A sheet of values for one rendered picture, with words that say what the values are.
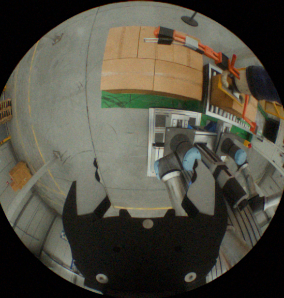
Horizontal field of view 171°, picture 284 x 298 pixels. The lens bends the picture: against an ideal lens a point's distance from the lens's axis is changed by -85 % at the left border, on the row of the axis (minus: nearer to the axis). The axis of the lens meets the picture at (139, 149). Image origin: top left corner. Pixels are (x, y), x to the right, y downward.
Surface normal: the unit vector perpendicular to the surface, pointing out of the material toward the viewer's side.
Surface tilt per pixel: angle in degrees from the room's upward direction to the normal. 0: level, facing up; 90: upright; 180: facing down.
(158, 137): 0
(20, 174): 90
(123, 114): 0
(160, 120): 0
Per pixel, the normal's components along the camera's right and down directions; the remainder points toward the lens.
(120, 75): -0.04, 0.46
